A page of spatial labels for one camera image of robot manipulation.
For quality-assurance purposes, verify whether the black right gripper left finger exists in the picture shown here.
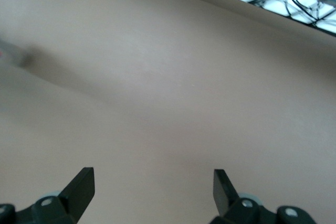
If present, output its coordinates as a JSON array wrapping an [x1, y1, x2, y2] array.
[[19, 167, 95, 224]]

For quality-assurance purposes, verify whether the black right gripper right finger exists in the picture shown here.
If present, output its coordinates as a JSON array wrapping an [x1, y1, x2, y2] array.
[[212, 169, 278, 224]]

